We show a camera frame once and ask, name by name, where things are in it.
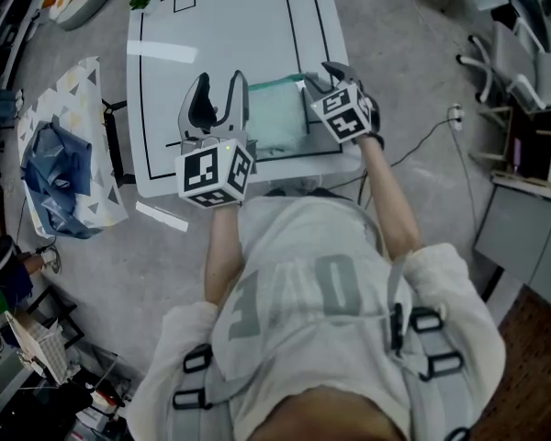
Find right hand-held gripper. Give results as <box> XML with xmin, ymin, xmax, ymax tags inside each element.
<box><xmin>301</xmin><ymin>61</ymin><xmax>375</xmax><ymax>145</ymax></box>

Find white woven basket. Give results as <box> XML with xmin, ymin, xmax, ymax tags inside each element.
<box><xmin>6</xmin><ymin>309</ymin><xmax>71</xmax><ymax>385</ymax></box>

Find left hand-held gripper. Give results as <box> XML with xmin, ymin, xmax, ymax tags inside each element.
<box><xmin>174</xmin><ymin>70</ymin><xmax>258</xmax><ymax>210</ymax></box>

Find wooden shelf unit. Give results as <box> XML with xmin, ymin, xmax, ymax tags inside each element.
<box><xmin>468</xmin><ymin>102</ymin><xmax>551</xmax><ymax>190</ymax></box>

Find grey cabinet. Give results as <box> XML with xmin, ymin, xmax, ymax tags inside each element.
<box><xmin>472</xmin><ymin>182</ymin><xmax>551</xmax><ymax>315</ymax></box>

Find grey round floor cushion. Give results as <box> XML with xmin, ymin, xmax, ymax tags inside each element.
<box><xmin>39</xmin><ymin>0</ymin><xmax>123</xmax><ymax>32</ymax></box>

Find person's face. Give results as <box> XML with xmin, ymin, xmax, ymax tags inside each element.
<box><xmin>245</xmin><ymin>386</ymin><xmax>408</xmax><ymax>441</ymax></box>

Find person's right hand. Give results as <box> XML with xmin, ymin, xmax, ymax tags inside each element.
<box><xmin>354</xmin><ymin>97</ymin><xmax>387</xmax><ymax>152</ymax></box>

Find white egg-shaped cushion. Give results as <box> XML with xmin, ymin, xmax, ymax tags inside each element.
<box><xmin>49</xmin><ymin>0</ymin><xmax>73</xmax><ymax>21</ymax></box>

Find grey harness black buckles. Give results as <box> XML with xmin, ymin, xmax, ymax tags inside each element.
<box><xmin>170</xmin><ymin>264</ymin><xmax>477</xmax><ymax>441</ymax></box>

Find person's right forearm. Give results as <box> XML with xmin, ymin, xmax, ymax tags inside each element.
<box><xmin>358</xmin><ymin>136</ymin><xmax>424</xmax><ymax>265</ymax></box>

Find black table frame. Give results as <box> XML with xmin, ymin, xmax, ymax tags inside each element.
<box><xmin>100</xmin><ymin>98</ymin><xmax>138</xmax><ymax>187</ymax></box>

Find black floor cable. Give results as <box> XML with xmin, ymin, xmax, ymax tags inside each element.
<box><xmin>388</xmin><ymin>116</ymin><xmax>455</xmax><ymax>168</ymax></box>

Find patterned bin with blue cloth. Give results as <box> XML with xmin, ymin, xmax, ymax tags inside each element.
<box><xmin>17</xmin><ymin>55</ymin><xmax>130</xmax><ymax>238</ymax></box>

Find white office chair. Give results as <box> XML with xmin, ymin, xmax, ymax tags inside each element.
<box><xmin>455</xmin><ymin>19</ymin><xmax>548</xmax><ymax>105</ymax></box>
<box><xmin>506</xmin><ymin>49</ymin><xmax>551</xmax><ymax>115</ymax></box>

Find black stool frame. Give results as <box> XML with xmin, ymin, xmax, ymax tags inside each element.
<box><xmin>23</xmin><ymin>284</ymin><xmax>87</xmax><ymax>351</ymax></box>

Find crumpled blue cloth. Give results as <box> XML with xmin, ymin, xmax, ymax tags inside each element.
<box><xmin>19</xmin><ymin>119</ymin><xmax>103</xmax><ymax>240</ymax></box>

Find person's left forearm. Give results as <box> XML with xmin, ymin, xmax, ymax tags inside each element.
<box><xmin>203</xmin><ymin>202</ymin><xmax>245</xmax><ymax>303</ymax></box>

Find white printed t-shirt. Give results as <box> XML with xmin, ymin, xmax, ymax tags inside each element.
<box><xmin>126</xmin><ymin>194</ymin><xmax>507</xmax><ymax>441</ymax></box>

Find clear green-zip plastic bag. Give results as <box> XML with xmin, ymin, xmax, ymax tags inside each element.
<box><xmin>246</xmin><ymin>73</ymin><xmax>310</xmax><ymax>162</ymax></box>

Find white wall power socket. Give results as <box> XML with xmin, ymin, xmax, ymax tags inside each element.
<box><xmin>446</xmin><ymin>103</ymin><xmax>466</xmax><ymax>132</ymax></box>

